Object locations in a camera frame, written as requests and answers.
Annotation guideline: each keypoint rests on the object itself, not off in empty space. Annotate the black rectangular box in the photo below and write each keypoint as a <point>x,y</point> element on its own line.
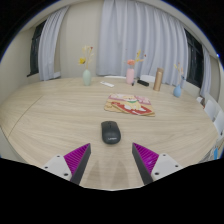
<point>143,82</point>

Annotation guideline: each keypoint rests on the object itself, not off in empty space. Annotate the group of white chairs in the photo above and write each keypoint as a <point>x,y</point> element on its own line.
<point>210,108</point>

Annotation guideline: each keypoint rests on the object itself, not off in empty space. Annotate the golden thermos bottle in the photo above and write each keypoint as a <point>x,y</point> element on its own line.
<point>158,80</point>

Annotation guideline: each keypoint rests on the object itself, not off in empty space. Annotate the white remote control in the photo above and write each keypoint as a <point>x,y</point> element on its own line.
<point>107,84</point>

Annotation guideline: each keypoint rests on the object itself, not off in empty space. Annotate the blue vase with dried flowers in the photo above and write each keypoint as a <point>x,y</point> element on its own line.
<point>177,91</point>

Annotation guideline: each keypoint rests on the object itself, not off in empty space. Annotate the wide white curtain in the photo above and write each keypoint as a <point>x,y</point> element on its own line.
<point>143,33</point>

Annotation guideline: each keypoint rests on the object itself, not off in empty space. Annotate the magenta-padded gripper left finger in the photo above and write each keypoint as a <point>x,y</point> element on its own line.
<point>58,165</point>

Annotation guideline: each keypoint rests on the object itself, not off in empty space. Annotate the pink vase with orange flowers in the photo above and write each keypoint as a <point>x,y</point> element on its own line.
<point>130,76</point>

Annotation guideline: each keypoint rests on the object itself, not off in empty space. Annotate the black computer mouse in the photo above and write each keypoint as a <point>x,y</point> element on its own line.
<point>110,131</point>

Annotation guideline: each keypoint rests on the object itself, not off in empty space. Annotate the dark window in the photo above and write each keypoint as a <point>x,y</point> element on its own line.
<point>35,50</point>
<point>195,60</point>

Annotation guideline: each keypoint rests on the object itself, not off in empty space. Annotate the green vase with yellow flowers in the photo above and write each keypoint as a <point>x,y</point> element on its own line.
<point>87,78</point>

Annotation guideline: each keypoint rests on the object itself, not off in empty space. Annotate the white chair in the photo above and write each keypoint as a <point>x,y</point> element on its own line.
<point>115,77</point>
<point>148,78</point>

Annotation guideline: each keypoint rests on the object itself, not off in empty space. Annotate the printed pink red mouse pad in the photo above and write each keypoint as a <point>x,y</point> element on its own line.
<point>130,105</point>

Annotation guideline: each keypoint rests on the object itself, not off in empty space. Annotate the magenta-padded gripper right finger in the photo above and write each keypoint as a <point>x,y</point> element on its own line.
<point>165,164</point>

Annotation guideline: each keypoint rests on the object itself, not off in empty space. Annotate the dark blue marker pen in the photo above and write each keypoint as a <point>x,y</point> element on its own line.
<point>133,83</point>

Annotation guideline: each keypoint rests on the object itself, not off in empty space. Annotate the narrow white curtain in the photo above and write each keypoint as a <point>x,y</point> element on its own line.
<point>50,50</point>
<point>206,73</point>

